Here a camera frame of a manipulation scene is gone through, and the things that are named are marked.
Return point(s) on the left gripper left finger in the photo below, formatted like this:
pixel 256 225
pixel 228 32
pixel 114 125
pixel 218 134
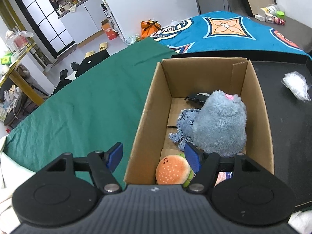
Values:
pixel 100 165

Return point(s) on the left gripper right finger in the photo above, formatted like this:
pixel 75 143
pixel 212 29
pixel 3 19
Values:
pixel 206 167

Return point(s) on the hamburger plush toy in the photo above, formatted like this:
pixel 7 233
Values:
pixel 173 170

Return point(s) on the grey fluffy plush toy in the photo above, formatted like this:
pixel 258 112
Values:
pixel 220 125

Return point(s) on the blue patterned plush toy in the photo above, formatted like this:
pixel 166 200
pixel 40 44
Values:
pixel 184 125

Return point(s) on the brown cardboard box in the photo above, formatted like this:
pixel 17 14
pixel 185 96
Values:
pixel 173 81

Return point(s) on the clear plastic bag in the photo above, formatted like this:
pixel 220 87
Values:
pixel 297 84

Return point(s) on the green cloth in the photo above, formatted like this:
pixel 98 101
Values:
pixel 96 110

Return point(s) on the black shallow tray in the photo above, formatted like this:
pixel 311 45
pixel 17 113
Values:
pixel 290 118

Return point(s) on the black dice cushion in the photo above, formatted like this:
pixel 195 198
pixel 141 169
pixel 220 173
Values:
pixel 91 61

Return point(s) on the yellow slipper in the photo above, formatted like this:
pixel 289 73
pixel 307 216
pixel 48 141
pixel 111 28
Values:
pixel 103 46
pixel 90 53

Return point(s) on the orange cardboard box on floor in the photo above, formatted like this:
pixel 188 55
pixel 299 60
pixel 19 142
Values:
pixel 109 28

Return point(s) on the blue patterned blanket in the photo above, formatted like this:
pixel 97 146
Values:
pixel 221 30

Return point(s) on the white kitchen cabinet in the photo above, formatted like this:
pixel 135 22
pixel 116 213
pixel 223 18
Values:
pixel 85 23

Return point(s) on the orange bag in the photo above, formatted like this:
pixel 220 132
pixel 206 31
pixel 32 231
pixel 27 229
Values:
pixel 149 27

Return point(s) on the grey bench seat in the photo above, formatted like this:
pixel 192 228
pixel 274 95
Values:
pixel 293 37

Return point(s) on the green lidded jar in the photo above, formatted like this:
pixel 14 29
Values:
pixel 280 14

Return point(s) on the black framed glass door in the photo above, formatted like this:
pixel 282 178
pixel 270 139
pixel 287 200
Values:
pixel 45 22

